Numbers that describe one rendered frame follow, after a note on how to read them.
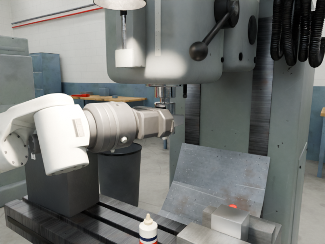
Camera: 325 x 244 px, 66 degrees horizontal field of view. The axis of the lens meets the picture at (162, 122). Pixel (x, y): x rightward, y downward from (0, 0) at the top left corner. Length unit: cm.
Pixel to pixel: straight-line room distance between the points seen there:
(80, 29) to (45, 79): 166
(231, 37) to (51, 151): 43
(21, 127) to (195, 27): 33
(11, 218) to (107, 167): 158
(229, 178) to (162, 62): 55
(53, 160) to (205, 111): 63
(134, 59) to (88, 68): 682
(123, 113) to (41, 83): 734
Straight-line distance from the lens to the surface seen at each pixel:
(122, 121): 44
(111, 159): 242
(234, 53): 60
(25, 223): 91
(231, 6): 54
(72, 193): 81
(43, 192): 91
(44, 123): 42
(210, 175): 91
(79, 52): 755
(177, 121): 54
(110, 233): 75
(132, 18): 45
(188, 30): 45
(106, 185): 258
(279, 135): 86
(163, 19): 46
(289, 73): 84
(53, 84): 787
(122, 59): 45
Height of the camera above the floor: 132
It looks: 10 degrees down
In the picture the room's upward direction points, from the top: straight up
